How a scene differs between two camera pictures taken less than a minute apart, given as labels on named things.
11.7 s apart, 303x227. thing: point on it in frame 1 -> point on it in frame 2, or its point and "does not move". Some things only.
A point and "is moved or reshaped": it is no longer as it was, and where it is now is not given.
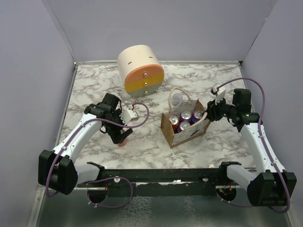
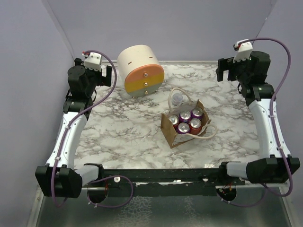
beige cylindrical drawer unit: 142,73 does not move
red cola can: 124,143 -> 195,126
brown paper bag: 186,119 is moved or reshaped
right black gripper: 212,114 -> 227,64
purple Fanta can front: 185,116 does not move
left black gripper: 116,135 -> 103,80
